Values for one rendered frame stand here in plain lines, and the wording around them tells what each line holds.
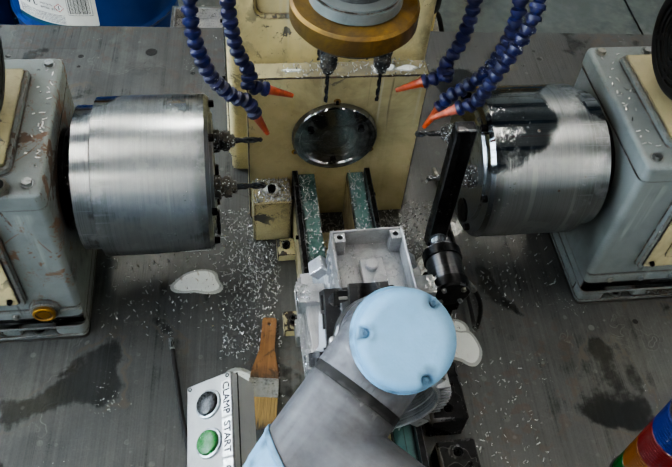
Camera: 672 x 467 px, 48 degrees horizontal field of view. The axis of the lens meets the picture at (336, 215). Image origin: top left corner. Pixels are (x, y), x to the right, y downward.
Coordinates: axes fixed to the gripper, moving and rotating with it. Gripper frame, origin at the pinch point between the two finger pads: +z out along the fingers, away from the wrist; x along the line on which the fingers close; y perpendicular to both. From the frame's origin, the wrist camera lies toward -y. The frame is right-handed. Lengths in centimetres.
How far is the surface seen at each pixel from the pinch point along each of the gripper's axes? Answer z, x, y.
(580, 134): 20, -41, 30
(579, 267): 42, -49, 12
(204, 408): 8.2, 16.7, -5.1
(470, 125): 7.5, -19.8, 29.0
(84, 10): 152, 58, 112
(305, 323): 17.0, 3.1, 4.4
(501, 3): 218, -109, 143
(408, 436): 21.8, -10.9, -12.4
